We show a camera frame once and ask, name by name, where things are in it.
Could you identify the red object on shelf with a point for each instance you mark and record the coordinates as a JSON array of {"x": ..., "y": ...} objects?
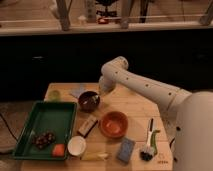
[{"x": 103, "y": 21}]

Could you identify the orange fruit block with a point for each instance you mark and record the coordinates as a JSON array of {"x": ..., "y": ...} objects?
[{"x": 58, "y": 150}]

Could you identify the grey cloth piece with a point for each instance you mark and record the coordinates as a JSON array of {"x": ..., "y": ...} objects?
[{"x": 76, "y": 92}]

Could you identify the blue sponge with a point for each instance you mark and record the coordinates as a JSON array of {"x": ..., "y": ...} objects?
[{"x": 125, "y": 150}]

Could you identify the dark grape bunch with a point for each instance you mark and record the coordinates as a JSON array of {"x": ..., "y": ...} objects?
[{"x": 43, "y": 140}]

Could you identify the orange bowl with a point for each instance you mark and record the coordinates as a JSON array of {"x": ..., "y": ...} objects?
[{"x": 113, "y": 124}]

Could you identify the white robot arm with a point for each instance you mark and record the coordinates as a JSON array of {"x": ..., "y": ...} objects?
[{"x": 193, "y": 148}]

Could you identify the white cup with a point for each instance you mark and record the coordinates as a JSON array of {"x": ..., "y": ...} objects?
[{"x": 76, "y": 146}]

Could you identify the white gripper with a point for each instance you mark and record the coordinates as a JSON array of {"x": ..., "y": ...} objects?
[{"x": 106, "y": 86}]

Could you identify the yellow banana toy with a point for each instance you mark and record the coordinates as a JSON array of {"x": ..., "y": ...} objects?
[{"x": 95, "y": 157}]

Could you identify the purple bowl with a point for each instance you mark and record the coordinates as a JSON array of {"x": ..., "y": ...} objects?
[{"x": 85, "y": 104}]

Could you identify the metal fork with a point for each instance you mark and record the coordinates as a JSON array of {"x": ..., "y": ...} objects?
[{"x": 95, "y": 99}]

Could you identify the wooden black eraser block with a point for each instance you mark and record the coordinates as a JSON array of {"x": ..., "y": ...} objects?
[{"x": 87, "y": 126}]

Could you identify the green plastic tray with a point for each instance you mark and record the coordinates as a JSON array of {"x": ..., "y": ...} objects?
[{"x": 55, "y": 117}]

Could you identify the black white dish brush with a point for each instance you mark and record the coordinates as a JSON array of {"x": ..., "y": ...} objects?
[{"x": 148, "y": 150}]

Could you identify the green yellow cup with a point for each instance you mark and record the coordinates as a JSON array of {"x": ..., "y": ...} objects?
[{"x": 54, "y": 95}]

